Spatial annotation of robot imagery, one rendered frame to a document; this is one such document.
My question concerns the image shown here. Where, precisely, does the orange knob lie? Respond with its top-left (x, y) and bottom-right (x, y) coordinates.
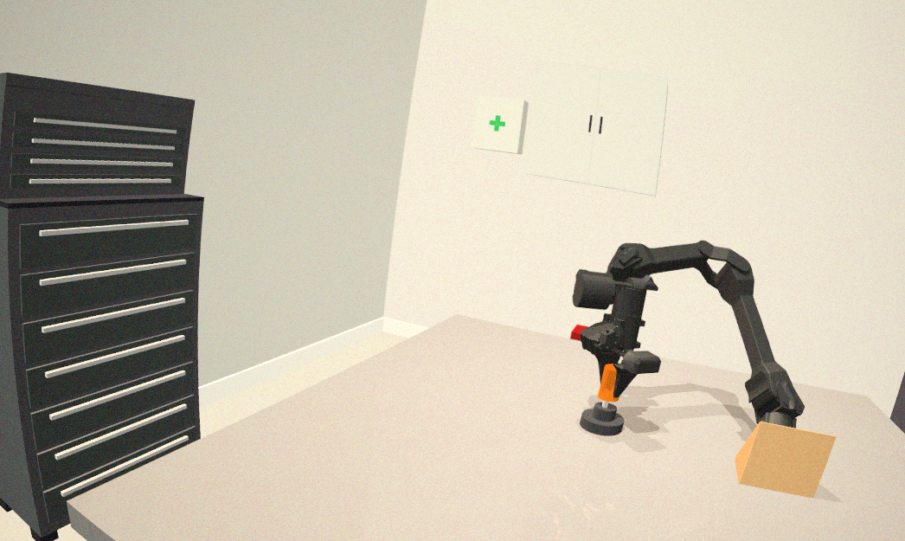
top-left (598, 364), bottom-right (619, 402)

